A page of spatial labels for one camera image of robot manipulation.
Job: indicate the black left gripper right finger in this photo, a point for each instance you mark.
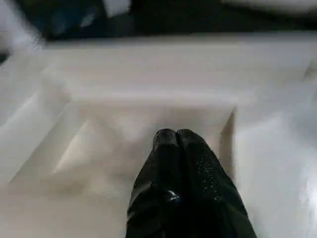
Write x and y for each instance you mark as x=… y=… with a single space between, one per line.
x=208 y=193

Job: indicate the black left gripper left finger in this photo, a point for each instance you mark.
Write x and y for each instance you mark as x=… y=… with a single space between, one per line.
x=156 y=188

